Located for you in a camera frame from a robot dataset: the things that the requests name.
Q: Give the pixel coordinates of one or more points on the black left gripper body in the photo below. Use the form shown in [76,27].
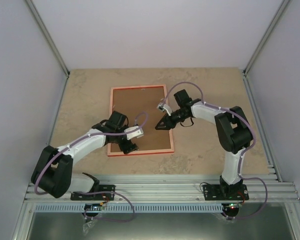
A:
[126,148]

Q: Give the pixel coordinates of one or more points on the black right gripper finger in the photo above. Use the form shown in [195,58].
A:
[165,118]
[162,125]

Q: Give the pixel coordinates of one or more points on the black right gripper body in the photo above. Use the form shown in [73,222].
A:
[182,118]

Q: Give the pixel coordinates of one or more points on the red wooden picture frame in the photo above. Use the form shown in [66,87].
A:
[110,120]

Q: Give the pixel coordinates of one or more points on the brown cardboard backing board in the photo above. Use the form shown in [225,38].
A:
[150,120]

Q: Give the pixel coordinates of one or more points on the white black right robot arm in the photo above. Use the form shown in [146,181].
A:
[233,130]

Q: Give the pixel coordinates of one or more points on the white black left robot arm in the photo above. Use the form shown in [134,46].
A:
[54,174]

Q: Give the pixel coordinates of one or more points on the clear plastic bag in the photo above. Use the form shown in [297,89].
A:
[88,225]

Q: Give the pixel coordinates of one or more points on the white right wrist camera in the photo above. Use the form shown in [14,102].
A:
[163,107]

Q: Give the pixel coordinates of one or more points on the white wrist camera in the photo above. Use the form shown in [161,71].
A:
[134,132]
[163,107]

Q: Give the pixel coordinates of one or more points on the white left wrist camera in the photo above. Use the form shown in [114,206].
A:
[134,132]

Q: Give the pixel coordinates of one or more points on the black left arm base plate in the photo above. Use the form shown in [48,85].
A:
[104,194]

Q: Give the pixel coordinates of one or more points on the aluminium corner post right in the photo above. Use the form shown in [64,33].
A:
[284,4]

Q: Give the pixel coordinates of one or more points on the aluminium corner post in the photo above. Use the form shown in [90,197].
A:
[284,4]
[47,36]

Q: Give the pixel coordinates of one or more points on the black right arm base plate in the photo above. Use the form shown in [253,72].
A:
[212,192]

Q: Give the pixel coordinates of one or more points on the grey slotted cable duct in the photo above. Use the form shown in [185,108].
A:
[126,208]

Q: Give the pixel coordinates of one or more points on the aluminium rail platform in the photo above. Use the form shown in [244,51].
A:
[170,188]

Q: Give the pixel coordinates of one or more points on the aluminium corner post left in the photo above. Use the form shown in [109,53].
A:
[47,36]

